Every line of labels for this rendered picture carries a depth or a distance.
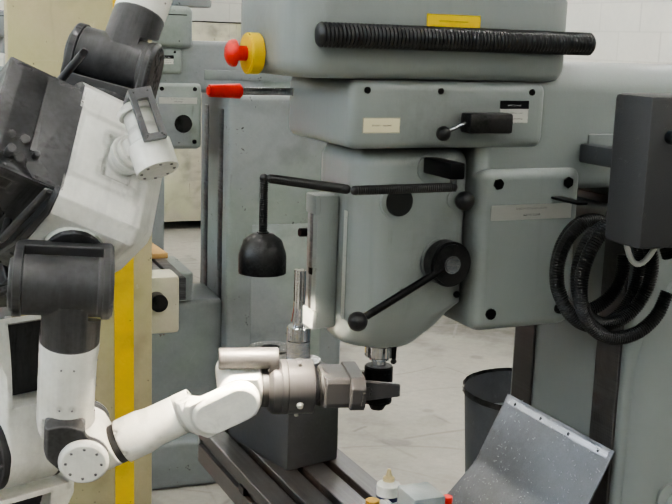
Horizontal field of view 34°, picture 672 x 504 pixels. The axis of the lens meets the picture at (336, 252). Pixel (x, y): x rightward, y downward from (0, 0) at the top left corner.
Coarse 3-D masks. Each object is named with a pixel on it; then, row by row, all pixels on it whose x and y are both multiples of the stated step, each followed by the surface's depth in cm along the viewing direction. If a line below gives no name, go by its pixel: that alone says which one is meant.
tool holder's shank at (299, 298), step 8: (296, 272) 210; (304, 272) 210; (296, 280) 210; (304, 280) 210; (296, 288) 210; (304, 288) 211; (296, 296) 211; (304, 296) 211; (296, 304) 211; (304, 304) 211; (296, 312) 211; (296, 320) 211
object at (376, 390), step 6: (366, 384) 175; (372, 384) 175; (378, 384) 176; (384, 384) 176; (390, 384) 176; (396, 384) 176; (372, 390) 176; (378, 390) 176; (384, 390) 176; (390, 390) 176; (396, 390) 176; (366, 396) 175; (372, 396) 176; (378, 396) 176; (384, 396) 176; (390, 396) 176; (396, 396) 177
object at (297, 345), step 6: (288, 336) 212; (294, 336) 211; (300, 336) 211; (306, 336) 212; (288, 342) 212; (294, 342) 211; (300, 342) 211; (306, 342) 212; (288, 348) 212; (294, 348) 211; (300, 348) 211; (306, 348) 212; (288, 354) 213; (294, 354) 212; (300, 354) 212; (306, 354) 212
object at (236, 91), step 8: (208, 88) 167; (216, 88) 168; (224, 88) 168; (232, 88) 168; (240, 88) 169; (248, 88) 170; (256, 88) 171; (264, 88) 171; (272, 88) 172; (280, 88) 173; (288, 88) 173; (216, 96) 168; (224, 96) 169; (232, 96) 169; (240, 96) 169
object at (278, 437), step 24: (264, 408) 215; (336, 408) 214; (240, 432) 223; (264, 432) 215; (288, 432) 208; (312, 432) 212; (336, 432) 215; (264, 456) 216; (288, 456) 209; (312, 456) 213; (336, 456) 217
